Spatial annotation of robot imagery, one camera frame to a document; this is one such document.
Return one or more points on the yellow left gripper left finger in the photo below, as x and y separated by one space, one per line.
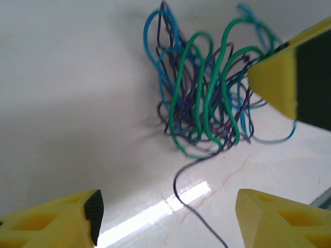
46 224

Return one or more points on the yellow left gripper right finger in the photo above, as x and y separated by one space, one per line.
279 227

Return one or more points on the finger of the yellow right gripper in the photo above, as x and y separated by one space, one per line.
279 80

